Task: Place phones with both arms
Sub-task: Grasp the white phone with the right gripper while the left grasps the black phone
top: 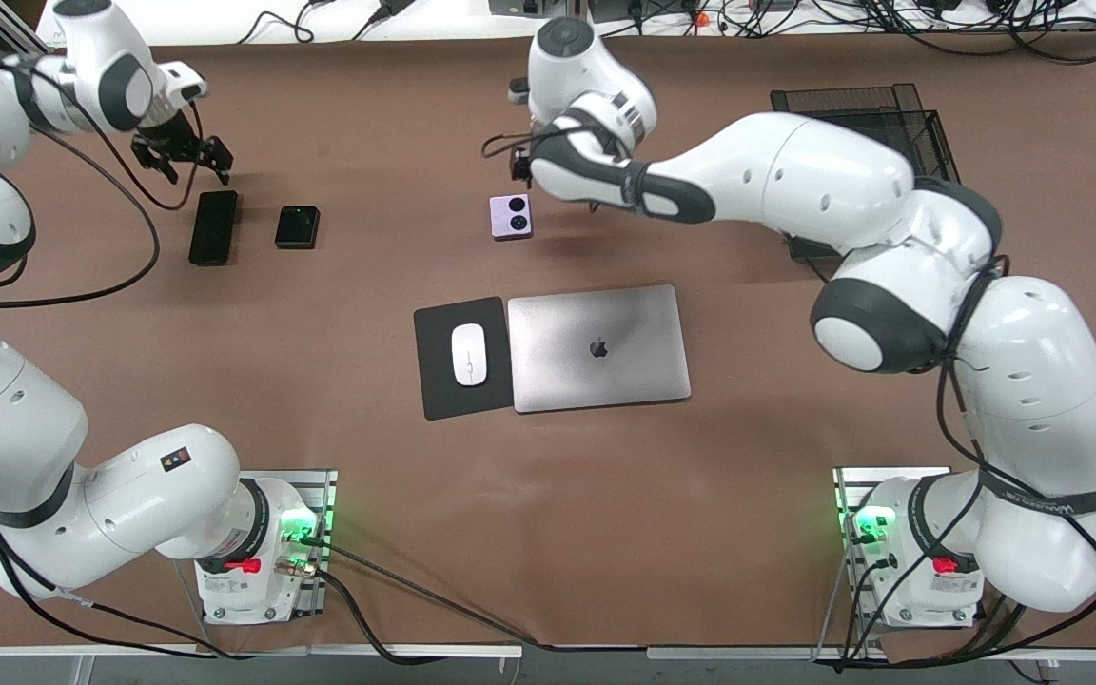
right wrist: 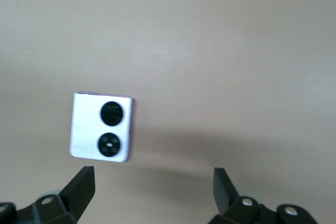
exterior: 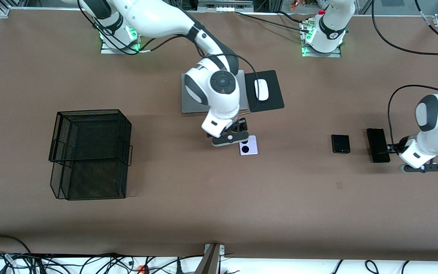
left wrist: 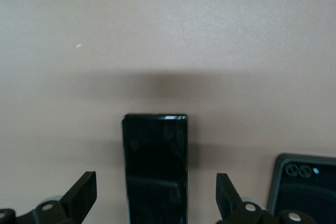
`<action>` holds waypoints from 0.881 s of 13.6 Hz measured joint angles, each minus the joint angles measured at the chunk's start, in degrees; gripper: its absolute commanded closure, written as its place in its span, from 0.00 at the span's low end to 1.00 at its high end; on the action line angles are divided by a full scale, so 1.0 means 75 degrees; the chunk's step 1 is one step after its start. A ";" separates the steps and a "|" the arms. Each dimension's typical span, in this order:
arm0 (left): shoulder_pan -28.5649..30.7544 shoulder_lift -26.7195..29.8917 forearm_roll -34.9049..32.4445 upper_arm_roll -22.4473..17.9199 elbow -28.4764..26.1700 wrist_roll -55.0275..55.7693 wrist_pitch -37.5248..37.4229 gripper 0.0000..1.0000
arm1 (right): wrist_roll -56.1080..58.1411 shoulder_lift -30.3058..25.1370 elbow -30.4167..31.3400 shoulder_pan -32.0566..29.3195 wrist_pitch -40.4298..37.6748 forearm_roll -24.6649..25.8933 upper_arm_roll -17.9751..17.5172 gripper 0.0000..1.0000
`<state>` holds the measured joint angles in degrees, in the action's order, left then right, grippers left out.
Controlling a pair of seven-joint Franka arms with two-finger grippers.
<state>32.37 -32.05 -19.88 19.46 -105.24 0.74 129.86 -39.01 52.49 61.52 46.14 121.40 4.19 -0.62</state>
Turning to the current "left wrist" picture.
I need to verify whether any long black slab phone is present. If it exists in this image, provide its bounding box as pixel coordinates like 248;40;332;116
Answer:
120;113;190;224

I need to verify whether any black flip phone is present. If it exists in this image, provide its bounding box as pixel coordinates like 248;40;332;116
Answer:
266;153;336;224

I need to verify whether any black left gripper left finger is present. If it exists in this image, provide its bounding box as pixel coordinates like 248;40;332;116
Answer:
0;170;97;224

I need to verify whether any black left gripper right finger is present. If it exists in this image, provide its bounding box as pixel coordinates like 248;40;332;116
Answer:
215;173;316;224

